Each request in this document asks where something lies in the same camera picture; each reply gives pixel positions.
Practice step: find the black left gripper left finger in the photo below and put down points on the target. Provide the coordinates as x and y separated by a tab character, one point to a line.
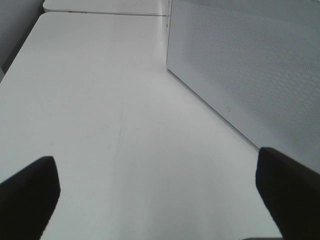
28	199

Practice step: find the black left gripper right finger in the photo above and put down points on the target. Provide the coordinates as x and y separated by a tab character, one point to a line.
291	193

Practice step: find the white microwave door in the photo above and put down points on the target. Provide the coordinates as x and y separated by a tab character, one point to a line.
257	63

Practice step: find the white microwave oven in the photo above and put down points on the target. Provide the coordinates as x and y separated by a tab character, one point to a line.
166	24

